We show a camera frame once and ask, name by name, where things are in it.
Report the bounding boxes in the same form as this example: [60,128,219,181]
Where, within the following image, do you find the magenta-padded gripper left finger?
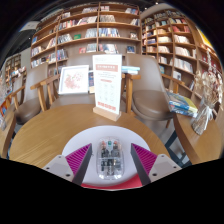
[42,143,93,186]

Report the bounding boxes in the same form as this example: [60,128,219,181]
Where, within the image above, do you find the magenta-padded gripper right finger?
[130,143,183,186]

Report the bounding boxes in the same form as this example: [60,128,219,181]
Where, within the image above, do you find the transparent computer mouse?
[96,137,125,181]

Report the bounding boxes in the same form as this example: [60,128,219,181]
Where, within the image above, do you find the white mouse pad, red rest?
[61,125,160,191]

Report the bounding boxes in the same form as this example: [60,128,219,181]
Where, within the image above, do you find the beige armchair with wooden arms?
[30,49,141,113]

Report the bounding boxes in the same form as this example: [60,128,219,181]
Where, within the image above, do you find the stack of colourful books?
[165,91,199,118]

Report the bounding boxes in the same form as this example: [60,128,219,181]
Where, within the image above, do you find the glass vase with dried flowers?
[191,69,223,136]

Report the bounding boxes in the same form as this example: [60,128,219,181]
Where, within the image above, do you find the dark cover book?
[87,69,96,95]

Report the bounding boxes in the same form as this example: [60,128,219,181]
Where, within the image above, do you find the white framed red drawing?
[58,64,90,96]

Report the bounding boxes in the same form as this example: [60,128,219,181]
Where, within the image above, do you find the white sign on wooden stand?
[92,53,123,122]

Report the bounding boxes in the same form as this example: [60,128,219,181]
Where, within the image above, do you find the light blue book stack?
[120,65,142,75]

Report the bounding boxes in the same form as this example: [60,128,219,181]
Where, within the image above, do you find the book display table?
[0,79,11,131]

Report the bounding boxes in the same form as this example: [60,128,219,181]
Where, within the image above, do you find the small distant wooden bookshelf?
[3,53,27,88]

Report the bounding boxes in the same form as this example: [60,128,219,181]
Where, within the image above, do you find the tall wooden bookshelf unit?
[139,8,224,101]

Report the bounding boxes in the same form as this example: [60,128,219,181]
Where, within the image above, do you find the wide wooden bookshelf unit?
[29,1,141,78]

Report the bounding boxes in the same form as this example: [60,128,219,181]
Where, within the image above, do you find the white hanging ceiling sign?
[19,20,41,33]

